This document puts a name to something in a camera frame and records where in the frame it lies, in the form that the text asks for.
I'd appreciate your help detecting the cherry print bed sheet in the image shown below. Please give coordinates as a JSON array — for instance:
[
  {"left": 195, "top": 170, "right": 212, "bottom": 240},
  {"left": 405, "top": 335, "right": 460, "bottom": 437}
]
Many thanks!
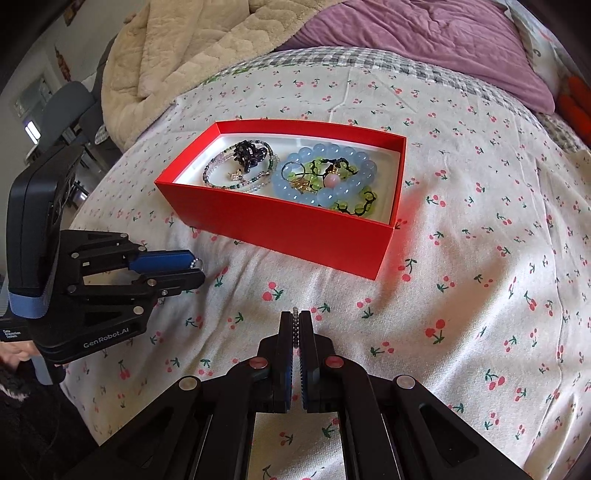
[{"left": 63, "top": 65, "right": 590, "bottom": 479}]

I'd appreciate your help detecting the grey plaid bed sheet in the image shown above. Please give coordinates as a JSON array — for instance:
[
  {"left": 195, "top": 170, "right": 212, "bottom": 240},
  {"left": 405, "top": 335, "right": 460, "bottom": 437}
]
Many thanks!
[{"left": 204, "top": 46, "right": 586, "bottom": 152}]

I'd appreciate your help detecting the beige fleece blanket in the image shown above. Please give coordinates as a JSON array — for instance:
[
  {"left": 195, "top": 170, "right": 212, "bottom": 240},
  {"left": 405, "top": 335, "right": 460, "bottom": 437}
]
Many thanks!
[{"left": 101, "top": 0, "right": 332, "bottom": 151}]

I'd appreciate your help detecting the red orange plush toy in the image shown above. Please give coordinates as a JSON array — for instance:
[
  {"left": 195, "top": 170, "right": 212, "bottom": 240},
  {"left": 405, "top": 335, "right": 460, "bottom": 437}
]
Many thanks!
[{"left": 556, "top": 75, "right": 591, "bottom": 146}]

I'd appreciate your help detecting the small gold earring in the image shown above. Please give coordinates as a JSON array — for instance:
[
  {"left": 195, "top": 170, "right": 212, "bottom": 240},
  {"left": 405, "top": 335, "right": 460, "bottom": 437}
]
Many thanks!
[{"left": 228, "top": 169, "right": 243, "bottom": 181}]

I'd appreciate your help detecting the multicolour seed bead necklace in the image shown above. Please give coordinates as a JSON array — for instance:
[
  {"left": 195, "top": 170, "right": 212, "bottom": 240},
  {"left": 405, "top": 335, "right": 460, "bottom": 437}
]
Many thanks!
[{"left": 201, "top": 139, "right": 282, "bottom": 190}]

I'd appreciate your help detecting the grey chair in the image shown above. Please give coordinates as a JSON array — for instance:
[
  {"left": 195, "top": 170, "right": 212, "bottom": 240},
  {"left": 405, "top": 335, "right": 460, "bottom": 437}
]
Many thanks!
[{"left": 21, "top": 78, "right": 121, "bottom": 202}]

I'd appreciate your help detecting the left hand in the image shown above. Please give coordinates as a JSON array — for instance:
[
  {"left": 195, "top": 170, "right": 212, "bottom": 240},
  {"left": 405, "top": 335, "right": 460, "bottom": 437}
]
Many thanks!
[{"left": 0, "top": 341, "right": 40, "bottom": 370}]

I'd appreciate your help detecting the white floral pillow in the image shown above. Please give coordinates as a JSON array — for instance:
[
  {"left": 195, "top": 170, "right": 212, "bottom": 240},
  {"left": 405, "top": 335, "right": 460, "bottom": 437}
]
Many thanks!
[{"left": 496, "top": 0, "right": 581, "bottom": 97}]

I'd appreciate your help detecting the light blue bead bracelet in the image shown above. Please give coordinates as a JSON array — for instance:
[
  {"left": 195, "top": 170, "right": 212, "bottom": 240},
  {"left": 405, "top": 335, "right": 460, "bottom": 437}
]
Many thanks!
[{"left": 270, "top": 142, "right": 379, "bottom": 209}]

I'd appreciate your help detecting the purple quilt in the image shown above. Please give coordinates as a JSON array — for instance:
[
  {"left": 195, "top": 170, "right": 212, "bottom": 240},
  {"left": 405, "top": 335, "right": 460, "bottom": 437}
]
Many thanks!
[{"left": 280, "top": 1, "right": 555, "bottom": 113}]

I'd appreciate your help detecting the green bead black cord bracelet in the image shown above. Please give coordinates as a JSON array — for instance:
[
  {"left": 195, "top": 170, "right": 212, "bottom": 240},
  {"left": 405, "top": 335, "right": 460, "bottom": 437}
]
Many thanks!
[{"left": 281, "top": 156, "right": 379, "bottom": 217}]

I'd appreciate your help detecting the red jewelry box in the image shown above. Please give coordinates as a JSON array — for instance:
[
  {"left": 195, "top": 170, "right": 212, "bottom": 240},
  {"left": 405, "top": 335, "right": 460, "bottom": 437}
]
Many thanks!
[{"left": 155, "top": 119, "right": 407, "bottom": 279}]

